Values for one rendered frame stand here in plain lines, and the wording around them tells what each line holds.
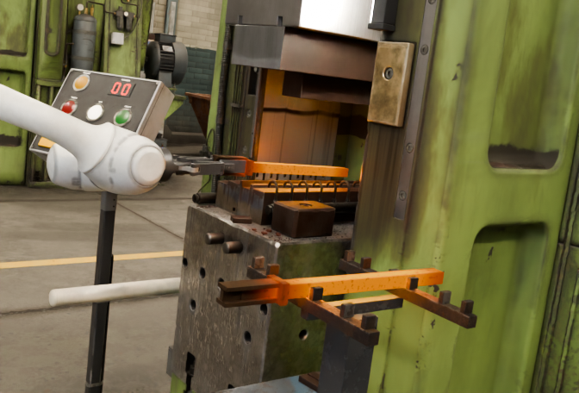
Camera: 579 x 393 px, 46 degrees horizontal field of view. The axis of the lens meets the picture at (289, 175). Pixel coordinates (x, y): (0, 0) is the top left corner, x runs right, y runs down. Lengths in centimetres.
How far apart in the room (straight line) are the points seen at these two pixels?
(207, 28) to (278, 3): 927
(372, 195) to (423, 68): 29
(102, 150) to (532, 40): 94
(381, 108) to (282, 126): 49
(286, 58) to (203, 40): 927
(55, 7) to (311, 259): 509
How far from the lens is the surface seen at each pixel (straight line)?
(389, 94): 145
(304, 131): 195
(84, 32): 641
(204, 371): 173
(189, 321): 177
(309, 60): 160
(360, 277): 115
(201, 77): 1082
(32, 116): 125
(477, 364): 172
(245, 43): 166
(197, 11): 1076
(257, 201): 159
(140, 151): 122
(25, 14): 646
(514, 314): 176
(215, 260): 164
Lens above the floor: 126
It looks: 8 degrees down
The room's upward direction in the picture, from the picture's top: 7 degrees clockwise
